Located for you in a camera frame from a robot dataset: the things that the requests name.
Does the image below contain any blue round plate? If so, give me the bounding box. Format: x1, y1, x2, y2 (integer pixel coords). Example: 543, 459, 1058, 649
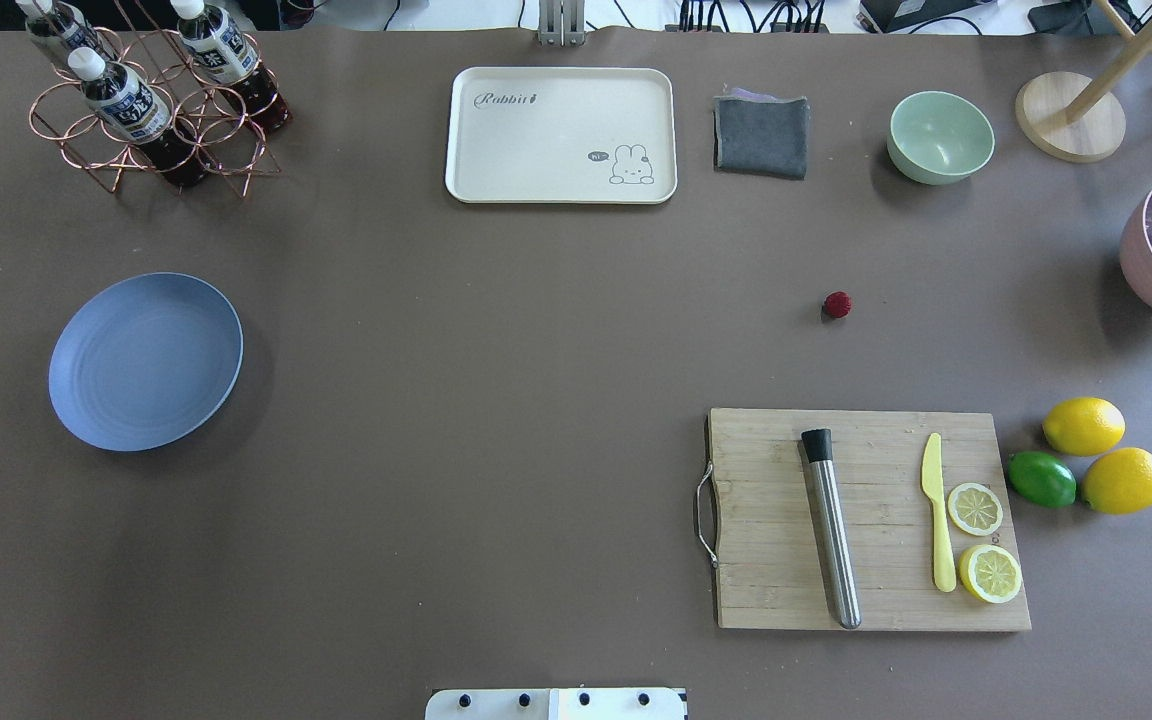
47, 272, 244, 452

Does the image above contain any red strawberry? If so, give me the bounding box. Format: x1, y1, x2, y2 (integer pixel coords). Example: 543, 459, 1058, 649
823, 291, 852, 319

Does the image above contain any cream rabbit tray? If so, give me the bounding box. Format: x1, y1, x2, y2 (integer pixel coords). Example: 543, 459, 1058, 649
444, 67, 679, 204

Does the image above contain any steel muddler black tip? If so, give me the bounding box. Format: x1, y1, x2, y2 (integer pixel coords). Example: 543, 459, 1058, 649
801, 429, 863, 630

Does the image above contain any grey folded cloth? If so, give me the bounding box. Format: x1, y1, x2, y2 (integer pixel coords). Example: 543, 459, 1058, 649
713, 88, 812, 181

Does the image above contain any yellow plastic knife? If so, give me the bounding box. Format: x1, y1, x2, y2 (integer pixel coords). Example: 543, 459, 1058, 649
920, 432, 957, 593

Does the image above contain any green bowl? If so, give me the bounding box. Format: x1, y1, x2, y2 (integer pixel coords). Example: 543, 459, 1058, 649
886, 91, 995, 185

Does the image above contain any upper lemon slice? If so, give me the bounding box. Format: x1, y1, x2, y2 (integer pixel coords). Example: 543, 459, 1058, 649
946, 483, 1005, 537

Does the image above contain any right tea bottle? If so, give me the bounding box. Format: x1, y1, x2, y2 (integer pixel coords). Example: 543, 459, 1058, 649
172, 1, 291, 132

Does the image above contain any tea bottle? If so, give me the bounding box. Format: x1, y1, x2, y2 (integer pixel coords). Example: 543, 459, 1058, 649
67, 47, 209, 188
172, 1, 291, 132
17, 0, 116, 73

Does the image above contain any lower lemon half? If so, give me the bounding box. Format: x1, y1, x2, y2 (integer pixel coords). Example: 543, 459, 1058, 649
957, 544, 1023, 602

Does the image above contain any green lime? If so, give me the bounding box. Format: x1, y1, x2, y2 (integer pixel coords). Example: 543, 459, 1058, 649
1006, 450, 1078, 509

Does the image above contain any front tea bottle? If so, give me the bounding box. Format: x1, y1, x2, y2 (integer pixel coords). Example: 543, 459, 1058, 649
67, 47, 209, 188

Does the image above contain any upper whole lemon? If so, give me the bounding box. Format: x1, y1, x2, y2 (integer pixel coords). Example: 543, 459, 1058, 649
1041, 396, 1126, 457

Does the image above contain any whole lemon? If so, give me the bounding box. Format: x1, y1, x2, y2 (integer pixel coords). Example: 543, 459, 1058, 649
1041, 396, 1126, 457
1082, 447, 1152, 515

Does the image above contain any wooden round stand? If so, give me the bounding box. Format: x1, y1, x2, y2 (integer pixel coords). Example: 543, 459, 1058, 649
1014, 1, 1152, 162

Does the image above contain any lower whole lemon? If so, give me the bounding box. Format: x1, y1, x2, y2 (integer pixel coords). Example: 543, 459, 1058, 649
1082, 447, 1152, 515

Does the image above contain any back left tea bottle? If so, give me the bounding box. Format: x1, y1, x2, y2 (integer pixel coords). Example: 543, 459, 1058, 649
17, 0, 116, 73

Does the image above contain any grey metal bracket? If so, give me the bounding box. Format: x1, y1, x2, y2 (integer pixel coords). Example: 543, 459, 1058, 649
538, 0, 586, 47

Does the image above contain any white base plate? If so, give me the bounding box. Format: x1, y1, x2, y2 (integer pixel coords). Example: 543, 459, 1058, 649
424, 685, 689, 719

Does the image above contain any copper wire bottle rack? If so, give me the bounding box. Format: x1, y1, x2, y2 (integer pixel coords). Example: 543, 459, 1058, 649
28, 28, 282, 199

